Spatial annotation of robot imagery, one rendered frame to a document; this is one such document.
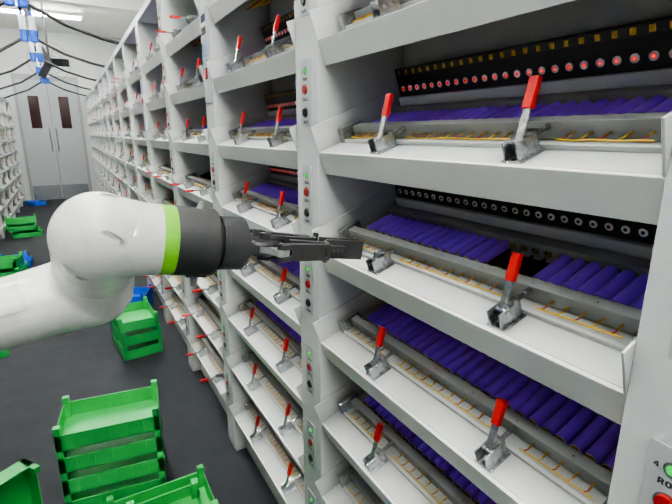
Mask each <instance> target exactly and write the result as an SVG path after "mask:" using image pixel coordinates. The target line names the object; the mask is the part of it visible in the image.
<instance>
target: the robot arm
mask: <svg viewBox="0 0 672 504"><path fill-rule="evenodd" d="M318 237H319V233H316V232H313V237H310V236H309V235H308V234H293V233H282V232H271V231H264V230H261V229H252V228H251V229H250V228H249V225H248V223H247V221H246V220H245V219H244V218H242V217H233V216H220V215H219V214H218V212H217V211H216V210H215V209H210V208H205V207H204V204H203V202H202V201H199V203H198V206H196V207H187V206H175V205H164V204H154V203H147V202H141V201H137V200H132V199H128V198H125V197H121V196H118V195H115V194H112V193H107V192H86V193H82V194H79V195H76V196H74V197H72V198H70V199H68V200H67V201H65V202H64V203H62V204H61V205H60V206H59V207H58V208H57V209H56V211H55V212H54V214H53V215H52V217H51V219H50V221H49V224H48V228H47V244H48V249H49V253H50V259H51V262H49V263H46V264H43V265H40V266H37V267H34V268H31V269H28V270H24V271H21V272H18V273H15V274H12V275H8V276H5V277H1V278H0V352H1V351H4V350H8V349H11V348H14V347H17V346H21V345H24V344H27V343H31V342H34V341H38V340H41V339H45V338H48V337H52V336H56V335H60V334H64V333H67V332H71V331H76V330H80V329H84V328H89V327H93V326H98V325H102V324H105V323H108V322H110V321H112V320H114V319H115V318H117V317H118V316H120V315H121V314H122V313H123V312H124V311H125V309H126V307H127V305H128V304H130V302H131V299H132V296H133V292H134V281H135V276H144V275H185V277H187V278H189V277H190V286H191V287H196V286H197V280H198V277H203V278H205V277H207V275H213V274H214V273H215V272H216V270H217V269H221V270H240V269H242V268H243V267H244V266H245V265H246V263H247V260H248V259H249V257H250V256H254V257H257V259H258V260H269V259H276V262H278V263H285V262H291V261H322V262H324V263H327V261H329V259H357V260H361V257H362V251H363V244H364V242H362V241H357V239H353V238H336V237H319V240H318Z"/></svg>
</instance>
